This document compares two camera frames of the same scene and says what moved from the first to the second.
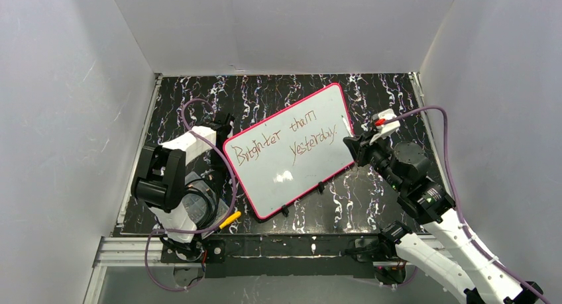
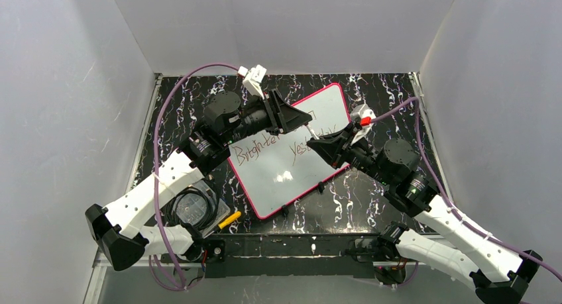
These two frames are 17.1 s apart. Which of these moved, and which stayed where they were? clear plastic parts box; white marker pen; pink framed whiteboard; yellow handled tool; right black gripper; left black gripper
Moved: left black gripper; white marker pen; right black gripper
Stayed: yellow handled tool; pink framed whiteboard; clear plastic parts box
